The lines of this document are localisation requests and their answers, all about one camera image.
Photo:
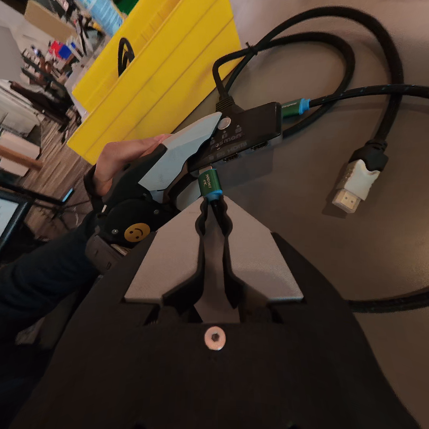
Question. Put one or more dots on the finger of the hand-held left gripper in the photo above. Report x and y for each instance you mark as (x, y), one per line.
(181, 150)
(187, 201)

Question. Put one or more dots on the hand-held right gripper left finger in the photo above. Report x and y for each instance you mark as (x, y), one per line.
(167, 261)

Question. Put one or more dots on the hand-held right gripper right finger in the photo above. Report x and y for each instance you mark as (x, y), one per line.
(261, 264)

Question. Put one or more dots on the black HDMI switch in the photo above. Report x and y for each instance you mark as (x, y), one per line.
(254, 120)

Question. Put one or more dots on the yellow plastic bin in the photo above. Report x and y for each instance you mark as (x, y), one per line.
(167, 67)

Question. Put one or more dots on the person's left forearm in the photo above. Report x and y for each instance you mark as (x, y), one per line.
(43, 281)

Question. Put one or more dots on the person's left hand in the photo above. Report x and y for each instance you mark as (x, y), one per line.
(124, 154)

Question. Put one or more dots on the computer monitor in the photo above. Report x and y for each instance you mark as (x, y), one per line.
(10, 218)

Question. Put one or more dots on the blue wipes canister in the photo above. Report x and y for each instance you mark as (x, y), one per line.
(107, 15)

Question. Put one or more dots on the green cardboard box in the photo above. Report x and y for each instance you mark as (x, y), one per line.
(127, 5)

